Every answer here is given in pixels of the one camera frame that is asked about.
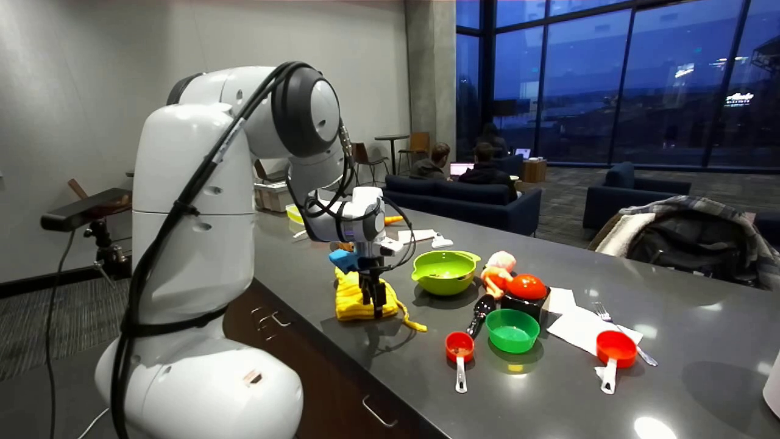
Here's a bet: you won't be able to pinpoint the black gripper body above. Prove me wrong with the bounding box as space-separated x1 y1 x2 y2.
353 242 391 287

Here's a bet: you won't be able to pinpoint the yellow knitted cloth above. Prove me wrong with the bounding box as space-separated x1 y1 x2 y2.
331 266 432 337

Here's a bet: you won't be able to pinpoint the white paper sheets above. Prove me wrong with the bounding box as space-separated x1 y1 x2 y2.
387 226 458 252

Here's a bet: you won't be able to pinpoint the lime green bowl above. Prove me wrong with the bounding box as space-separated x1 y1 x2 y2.
409 247 483 298

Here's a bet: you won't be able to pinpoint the small red measuring cup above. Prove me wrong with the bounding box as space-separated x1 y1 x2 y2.
442 326 477 396

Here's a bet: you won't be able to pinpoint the brown counter cabinet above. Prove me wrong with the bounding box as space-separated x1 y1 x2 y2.
225 277 424 439

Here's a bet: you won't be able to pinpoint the dark blue sofa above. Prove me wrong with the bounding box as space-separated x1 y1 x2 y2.
383 171 544 238

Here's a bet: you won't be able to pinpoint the metal baking pan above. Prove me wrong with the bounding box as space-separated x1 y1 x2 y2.
251 177 293 216

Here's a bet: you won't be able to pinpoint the seated person dark hair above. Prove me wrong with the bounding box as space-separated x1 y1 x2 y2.
420 142 458 181

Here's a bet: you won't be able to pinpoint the wooden chair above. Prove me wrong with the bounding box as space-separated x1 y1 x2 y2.
399 130 435 174

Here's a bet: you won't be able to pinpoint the small high table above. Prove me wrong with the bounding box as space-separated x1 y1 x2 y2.
372 131 411 177

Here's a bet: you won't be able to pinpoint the small green plastic bowl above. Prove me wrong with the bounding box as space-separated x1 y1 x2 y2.
483 304 544 355

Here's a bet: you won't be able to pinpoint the red toy tomato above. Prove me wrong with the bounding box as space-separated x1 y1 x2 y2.
486 271 550 304

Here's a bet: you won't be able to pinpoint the seated person dark clothes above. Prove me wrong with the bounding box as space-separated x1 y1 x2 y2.
461 136 517 186

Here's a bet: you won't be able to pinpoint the black toy pot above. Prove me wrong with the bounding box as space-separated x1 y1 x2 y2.
494 285 556 322

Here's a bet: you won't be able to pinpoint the cardboard box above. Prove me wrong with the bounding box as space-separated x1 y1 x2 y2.
522 154 549 186

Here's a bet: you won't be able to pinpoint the white paper napkin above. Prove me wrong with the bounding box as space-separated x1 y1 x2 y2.
541 285 662 369

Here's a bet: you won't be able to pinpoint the large red measuring cup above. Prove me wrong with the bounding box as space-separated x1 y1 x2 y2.
592 326 641 396

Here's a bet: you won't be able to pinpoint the dark blue armchair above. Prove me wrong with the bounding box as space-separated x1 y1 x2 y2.
580 159 694 235

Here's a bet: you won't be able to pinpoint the dark jacket pile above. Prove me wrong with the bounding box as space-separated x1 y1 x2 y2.
589 192 780 287

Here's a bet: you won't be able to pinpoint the white object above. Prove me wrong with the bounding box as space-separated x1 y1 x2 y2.
761 349 780 422

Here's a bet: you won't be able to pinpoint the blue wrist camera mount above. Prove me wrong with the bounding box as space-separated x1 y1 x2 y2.
326 247 364 276

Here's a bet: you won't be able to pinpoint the metal cabinet handle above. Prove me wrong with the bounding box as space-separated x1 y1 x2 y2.
359 393 402 428
257 310 293 332

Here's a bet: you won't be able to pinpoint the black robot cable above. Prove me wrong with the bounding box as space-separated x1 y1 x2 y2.
107 58 421 439

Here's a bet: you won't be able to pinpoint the large glass window wall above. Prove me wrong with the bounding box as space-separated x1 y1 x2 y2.
453 0 780 174

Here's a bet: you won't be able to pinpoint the black camera on stand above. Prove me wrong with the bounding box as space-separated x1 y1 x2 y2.
40 186 132 282

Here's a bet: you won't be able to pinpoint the thin black camera cable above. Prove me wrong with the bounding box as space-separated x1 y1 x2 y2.
41 229 77 439

